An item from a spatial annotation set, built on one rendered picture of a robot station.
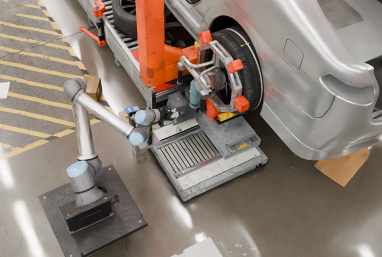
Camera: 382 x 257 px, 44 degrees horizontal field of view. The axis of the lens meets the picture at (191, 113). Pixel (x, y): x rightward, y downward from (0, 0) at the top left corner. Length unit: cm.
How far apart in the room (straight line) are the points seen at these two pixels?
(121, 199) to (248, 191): 108
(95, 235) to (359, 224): 206
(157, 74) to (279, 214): 151
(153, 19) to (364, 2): 184
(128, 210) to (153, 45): 126
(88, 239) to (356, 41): 254
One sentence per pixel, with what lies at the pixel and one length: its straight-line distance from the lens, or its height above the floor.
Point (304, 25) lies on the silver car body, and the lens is 283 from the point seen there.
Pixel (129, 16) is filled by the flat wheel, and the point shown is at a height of 50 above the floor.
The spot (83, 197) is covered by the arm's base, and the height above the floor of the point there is 52.
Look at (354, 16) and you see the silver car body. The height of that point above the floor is 103.
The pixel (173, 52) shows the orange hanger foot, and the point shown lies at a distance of 386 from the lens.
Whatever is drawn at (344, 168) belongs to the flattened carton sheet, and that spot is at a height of 1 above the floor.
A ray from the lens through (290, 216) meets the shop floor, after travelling 393.
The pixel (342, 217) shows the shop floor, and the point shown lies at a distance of 405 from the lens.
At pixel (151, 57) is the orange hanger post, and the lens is 373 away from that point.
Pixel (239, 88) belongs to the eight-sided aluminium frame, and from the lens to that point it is 336.
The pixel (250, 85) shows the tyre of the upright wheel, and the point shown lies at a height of 99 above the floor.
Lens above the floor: 332
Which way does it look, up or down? 48 degrees down
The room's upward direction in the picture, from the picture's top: 3 degrees clockwise
